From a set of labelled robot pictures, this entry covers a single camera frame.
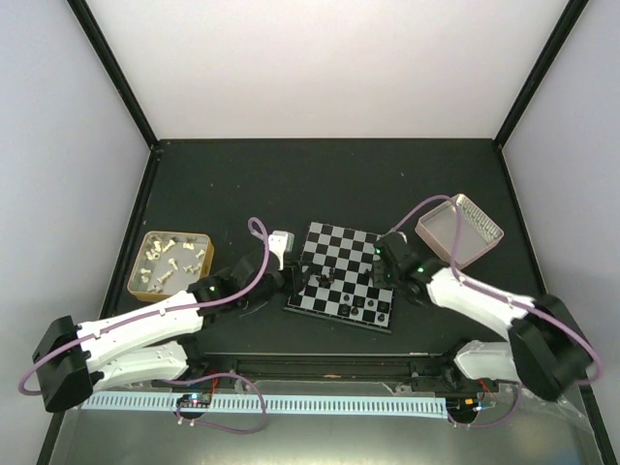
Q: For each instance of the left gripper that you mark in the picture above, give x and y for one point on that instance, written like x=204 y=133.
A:
x=294 y=281

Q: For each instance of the gold tin with white pieces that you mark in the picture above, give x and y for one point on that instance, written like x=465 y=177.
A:
x=168 y=262

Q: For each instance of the black and white chessboard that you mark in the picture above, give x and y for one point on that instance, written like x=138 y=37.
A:
x=353 y=298

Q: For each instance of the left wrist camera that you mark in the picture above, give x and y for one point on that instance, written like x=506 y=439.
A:
x=280 y=243

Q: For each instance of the black piece cluster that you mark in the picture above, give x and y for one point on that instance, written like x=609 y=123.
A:
x=326 y=276

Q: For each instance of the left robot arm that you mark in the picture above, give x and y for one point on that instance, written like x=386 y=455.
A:
x=74 y=361

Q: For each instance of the white slotted cable duct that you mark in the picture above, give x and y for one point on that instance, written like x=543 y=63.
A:
x=272 y=404

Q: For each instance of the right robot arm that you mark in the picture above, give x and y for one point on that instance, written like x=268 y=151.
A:
x=538 y=350

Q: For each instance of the pink metal tin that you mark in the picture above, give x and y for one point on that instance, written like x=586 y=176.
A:
x=459 y=229

